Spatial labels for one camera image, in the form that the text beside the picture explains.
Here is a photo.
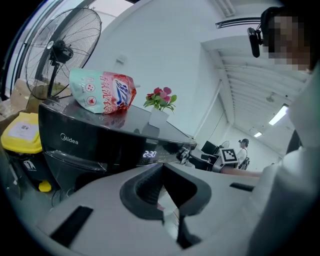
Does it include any black head-worn camera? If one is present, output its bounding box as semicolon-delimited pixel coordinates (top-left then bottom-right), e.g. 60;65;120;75
246;26;264;59

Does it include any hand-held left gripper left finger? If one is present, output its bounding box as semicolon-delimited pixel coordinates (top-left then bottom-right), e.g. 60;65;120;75
119;163;165;221

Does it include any black computer monitor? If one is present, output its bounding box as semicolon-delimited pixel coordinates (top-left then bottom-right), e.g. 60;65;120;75
200;140;221;156

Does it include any potted pink flower plant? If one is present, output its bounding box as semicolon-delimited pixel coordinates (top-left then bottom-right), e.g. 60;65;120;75
142;86;178;129

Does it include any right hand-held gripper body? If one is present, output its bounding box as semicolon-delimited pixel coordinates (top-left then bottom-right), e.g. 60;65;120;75
211;147;239;174

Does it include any red and white detergent pouch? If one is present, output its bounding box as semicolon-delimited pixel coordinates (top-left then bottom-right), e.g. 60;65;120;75
68;67;139;116

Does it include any ceiling air vent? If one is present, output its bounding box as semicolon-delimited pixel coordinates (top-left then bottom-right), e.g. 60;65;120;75
215;16;262;30

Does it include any person's right forearm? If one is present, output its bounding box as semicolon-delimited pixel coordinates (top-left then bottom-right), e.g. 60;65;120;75
224;167;263;179

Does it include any black washing machine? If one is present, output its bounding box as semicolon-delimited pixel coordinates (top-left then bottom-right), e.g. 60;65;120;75
37;95;198;199

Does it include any yellow-lidded black trash bin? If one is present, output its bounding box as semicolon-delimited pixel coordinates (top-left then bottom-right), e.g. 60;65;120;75
0;111;60;193

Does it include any large black standing fan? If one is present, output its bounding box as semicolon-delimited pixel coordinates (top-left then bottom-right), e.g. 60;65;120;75
24;7;103;101

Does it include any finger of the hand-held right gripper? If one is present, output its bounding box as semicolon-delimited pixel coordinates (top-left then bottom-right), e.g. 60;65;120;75
189;149;216;172

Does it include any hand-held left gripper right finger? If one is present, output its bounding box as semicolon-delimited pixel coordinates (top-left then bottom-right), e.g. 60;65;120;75
162;162;213;250

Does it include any brown cardboard box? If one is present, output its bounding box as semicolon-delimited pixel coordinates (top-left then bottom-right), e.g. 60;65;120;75
0;78;39;137

